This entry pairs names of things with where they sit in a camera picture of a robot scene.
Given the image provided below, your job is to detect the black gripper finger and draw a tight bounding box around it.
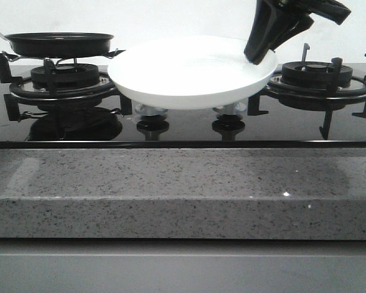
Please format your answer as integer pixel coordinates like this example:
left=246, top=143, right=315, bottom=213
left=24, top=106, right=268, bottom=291
left=244, top=1, right=285, bottom=62
left=256, top=15, right=314, bottom=64

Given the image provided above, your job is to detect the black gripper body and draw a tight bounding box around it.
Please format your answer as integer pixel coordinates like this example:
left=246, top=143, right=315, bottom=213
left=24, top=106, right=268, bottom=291
left=273, top=0, right=351, bottom=25

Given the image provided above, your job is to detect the white round plate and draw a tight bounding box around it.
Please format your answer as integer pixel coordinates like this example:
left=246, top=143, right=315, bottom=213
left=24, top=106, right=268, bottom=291
left=107, top=35, right=278, bottom=110

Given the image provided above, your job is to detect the black frying pan mint handle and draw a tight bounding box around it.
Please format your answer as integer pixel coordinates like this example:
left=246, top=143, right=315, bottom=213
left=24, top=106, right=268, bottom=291
left=0, top=32, right=121, bottom=59

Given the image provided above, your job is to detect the black right gas burner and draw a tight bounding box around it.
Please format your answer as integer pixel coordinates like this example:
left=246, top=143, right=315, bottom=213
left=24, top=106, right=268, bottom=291
left=281, top=60, right=354, bottom=89

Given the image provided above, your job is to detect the black gas burner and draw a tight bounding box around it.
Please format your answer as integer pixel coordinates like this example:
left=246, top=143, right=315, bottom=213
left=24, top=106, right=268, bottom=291
left=281, top=60, right=354, bottom=89
left=30, top=63, right=99, bottom=90

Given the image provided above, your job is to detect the black right pan support grate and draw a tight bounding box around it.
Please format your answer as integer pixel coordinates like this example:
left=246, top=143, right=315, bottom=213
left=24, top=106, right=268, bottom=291
left=247, top=43, right=366, bottom=140

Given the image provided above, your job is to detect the black pan support grate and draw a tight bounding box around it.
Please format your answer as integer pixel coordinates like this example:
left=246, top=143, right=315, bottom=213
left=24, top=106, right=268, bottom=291
left=0, top=51, right=132, bottom=121
left=247, top=43, right=366, bottom=140

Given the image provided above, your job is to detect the silver right stove knob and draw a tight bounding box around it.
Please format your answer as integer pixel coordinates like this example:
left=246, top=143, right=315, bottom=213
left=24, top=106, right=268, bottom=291
left=212, top=102, right=247, bottom=116

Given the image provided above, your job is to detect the silver stove knob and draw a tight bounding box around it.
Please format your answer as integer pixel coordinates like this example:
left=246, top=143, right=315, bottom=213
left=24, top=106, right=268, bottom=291
left=135, top=104, right=168, bottom=117
left=212, top=102, right=247, bottom=116

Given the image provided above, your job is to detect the silver left stove knob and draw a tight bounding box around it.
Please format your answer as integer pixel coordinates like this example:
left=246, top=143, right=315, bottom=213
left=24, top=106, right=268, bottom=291
left=135, top=104, right=168, bottom=117

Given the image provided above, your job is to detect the black left gas burner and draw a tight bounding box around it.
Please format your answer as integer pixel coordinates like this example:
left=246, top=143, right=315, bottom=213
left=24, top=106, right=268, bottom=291
left=30, top=63, right=99, bottom=90

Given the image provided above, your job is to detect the black left pan support grate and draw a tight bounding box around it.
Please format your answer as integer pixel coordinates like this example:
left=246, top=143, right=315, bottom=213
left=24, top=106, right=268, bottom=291
left=0, top=51, right=132, bottom=121

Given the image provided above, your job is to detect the black glass gas stove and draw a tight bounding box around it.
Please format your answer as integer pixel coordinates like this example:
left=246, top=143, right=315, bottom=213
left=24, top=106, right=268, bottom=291
left=0, top=63, right=366, bottom=149

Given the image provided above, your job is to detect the grey cabinet front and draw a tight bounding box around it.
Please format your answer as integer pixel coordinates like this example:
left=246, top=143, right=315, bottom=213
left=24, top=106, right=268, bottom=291
left=0, top=239, right=366, bottom=292

